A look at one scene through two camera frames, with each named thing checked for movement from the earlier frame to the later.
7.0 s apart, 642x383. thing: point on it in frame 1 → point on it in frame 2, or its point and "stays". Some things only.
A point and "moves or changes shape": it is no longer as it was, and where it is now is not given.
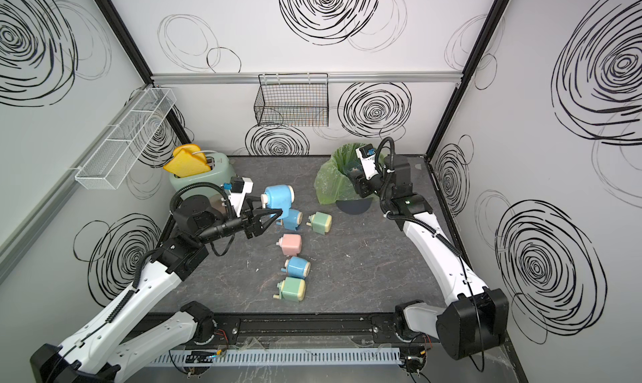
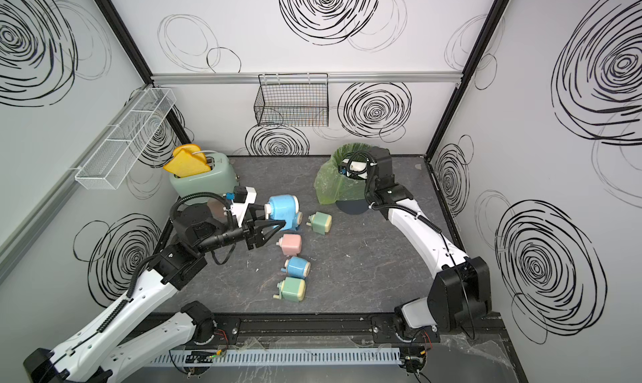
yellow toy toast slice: (187, 159) stays
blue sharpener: (278, 196) moves or changes shape
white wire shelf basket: (113, 160) stays
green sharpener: (320, 222) stays
